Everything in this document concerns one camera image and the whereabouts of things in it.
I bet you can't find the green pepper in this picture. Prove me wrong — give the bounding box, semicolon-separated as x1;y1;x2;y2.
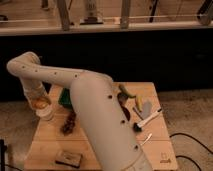
117;84;135;102

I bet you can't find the wooden shelf frame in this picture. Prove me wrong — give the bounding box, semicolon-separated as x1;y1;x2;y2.
0;0;213;36

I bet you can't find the dark rectangular block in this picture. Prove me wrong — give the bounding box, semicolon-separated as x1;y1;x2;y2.
55;151;82;168

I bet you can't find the white paper cup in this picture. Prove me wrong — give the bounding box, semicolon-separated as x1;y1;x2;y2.
36;105;53;121

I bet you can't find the grey spatula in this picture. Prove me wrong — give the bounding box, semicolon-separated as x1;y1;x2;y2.
133;100;152;120

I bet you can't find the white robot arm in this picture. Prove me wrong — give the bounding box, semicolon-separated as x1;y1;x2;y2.
7;52;153;171

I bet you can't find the yellow-red apple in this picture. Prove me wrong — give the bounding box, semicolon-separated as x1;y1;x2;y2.
32;97;50;109

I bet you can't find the dark red object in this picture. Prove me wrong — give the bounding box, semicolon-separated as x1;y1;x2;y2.
121;106;131;121

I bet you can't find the yellow banana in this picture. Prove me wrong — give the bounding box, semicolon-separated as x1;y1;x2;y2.
135;95;142;112

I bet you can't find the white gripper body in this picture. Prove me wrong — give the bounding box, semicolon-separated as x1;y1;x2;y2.
24;81;50;103

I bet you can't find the small white utensil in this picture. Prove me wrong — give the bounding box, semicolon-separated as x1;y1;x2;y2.
140;133;152;146

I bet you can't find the green tray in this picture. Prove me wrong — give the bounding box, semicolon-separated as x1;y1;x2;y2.
58;88;72;109

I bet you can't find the black cable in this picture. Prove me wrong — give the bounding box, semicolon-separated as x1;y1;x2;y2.
169;132;213;171

